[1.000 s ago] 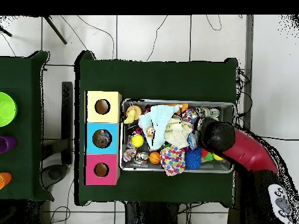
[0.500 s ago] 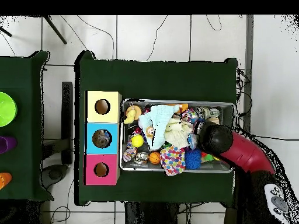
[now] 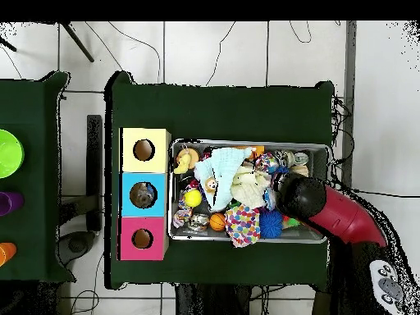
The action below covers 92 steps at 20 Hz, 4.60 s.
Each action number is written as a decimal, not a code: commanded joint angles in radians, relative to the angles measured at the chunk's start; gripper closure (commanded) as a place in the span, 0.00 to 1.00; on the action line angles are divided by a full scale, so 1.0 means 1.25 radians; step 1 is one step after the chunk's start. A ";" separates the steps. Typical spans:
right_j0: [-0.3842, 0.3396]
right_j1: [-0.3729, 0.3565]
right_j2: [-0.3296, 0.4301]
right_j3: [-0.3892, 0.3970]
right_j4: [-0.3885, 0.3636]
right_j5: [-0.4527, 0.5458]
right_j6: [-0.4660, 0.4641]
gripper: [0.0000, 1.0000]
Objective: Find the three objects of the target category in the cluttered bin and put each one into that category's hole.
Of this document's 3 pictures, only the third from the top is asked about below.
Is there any purple cup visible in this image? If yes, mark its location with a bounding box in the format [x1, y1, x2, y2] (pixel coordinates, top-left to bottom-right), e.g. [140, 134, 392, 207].
[0, 190, 25, 217]

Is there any brown plush toy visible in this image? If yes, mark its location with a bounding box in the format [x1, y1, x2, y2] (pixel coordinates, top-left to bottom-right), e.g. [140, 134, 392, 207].
[203, 176, 218, 194]

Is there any cream knitted cloth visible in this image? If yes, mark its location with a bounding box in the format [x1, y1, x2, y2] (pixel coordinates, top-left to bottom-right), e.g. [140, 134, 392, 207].
[229, 165, 273, 210]

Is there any black tripod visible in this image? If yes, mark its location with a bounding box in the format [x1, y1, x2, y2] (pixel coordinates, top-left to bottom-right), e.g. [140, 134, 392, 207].
[0, 21, 95, 63]

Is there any yellow plush duck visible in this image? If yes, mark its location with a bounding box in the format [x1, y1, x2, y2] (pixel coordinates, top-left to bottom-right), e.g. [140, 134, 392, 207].
[173, 153, 193, 176]

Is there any orange cup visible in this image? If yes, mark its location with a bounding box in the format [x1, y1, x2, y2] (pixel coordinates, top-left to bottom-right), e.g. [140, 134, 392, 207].
[0, 241, 18, 267]

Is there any crushed blue-label plastic bottle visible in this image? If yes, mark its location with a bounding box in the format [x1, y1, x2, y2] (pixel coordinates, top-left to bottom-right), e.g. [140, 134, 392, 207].
[262, 186, 277, 211]

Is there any mint green cloth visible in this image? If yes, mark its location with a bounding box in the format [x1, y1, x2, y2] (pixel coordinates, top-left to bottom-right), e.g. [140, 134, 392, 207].
[194, 147, 254, 212]

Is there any thin black floor cable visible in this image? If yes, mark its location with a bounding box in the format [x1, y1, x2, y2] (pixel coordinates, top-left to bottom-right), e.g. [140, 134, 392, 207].
[331, 178, 420, 199]

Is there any silver mesh bin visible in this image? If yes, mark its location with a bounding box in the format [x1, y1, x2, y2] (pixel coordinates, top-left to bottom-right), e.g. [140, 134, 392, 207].
[167, 139, 330, 244]

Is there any lime green bowl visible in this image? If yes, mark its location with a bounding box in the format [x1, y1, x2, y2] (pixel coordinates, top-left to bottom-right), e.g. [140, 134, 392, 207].
[0, 128, 25, 180]

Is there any yellow tennis ball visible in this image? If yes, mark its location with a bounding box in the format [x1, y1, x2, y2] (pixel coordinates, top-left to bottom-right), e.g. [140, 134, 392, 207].
[182, 189, 203, 208]

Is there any dark green tablecloth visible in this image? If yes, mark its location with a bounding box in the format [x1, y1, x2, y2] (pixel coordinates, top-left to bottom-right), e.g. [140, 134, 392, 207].
[0, 71, 77, 284]
[103, 70, 336, 290]

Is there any black panel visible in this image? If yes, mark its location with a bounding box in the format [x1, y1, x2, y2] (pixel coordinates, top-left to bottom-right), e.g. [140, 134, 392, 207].
[85, 113, 103, 232]

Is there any polka dot cloth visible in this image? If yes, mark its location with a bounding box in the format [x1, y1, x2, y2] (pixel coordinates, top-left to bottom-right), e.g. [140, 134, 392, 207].
[224, 203, 261, 248]

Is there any blue spiky ball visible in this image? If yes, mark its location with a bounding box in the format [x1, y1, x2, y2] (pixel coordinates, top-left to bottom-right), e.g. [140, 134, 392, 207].
[258, 209, 284, 240]

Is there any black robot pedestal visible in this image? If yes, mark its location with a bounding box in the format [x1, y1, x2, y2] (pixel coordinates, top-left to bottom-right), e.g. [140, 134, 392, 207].
[175, 283, 253, 315]

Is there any wooden three-hole box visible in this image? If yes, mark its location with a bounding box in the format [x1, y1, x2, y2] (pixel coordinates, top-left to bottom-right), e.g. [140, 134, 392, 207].
[117, 126, 172, 262]

